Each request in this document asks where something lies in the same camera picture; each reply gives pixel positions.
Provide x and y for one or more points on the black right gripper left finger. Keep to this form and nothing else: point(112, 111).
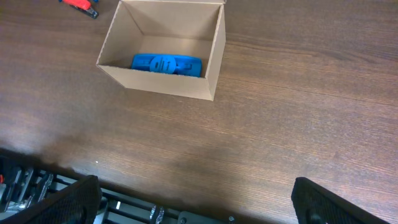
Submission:
point(77, 203)

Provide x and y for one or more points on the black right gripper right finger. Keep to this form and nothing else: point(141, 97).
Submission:
point(315, 204)

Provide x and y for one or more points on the blue plastic battery holder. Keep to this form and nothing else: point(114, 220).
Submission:
point(168, 64)

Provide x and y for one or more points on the orange stapler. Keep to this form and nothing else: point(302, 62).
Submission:
point(83, 6)

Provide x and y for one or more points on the cardboard box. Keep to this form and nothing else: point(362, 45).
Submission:
point(192, 28)

